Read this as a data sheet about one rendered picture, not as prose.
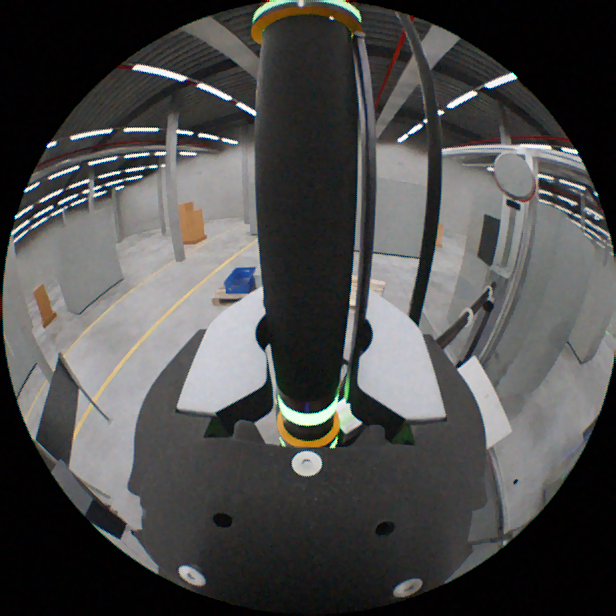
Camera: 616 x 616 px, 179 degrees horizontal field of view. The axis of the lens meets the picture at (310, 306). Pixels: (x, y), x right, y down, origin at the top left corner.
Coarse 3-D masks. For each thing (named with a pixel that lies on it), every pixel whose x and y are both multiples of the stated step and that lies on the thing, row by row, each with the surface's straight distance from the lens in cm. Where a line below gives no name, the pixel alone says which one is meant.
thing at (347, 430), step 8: (344, 400) 20; (336, 408) 19; (352, 424) 19; (360, 424) 19; (344, 432) 18; (352, 432) 19; (360, 432) 21; (336, 440) 20; (344, 440) 20; (352, 440) 21
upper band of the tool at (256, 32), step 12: (300, 0) 10; (312, 0) 10; (276, 12) 10; (288, 12) 10; (300, 12) 9; (312, 12) 9; (324, 12) 10; (336, 12) 10; (264, 24) 10; (348, 24) 10; (252, 36) 11
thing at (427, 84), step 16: (400, 16) 23; (416, 32) 21; (416, 48) 19; (416, 64) 18; (432, 80) 17; (432, 96) 16; (432, 112) 15; (432, 128) 15; (432, 144) 14; (432, 160) 14; (432, 176) 14; (432, 192) 14; (432, 208) 14; (432, 224) 14; (432, 240) 14; (432, 256) 15; (416, 288) 15; (416, 304) 16; (416, 320) 17; (464, 320) 35; (448, 336) 30
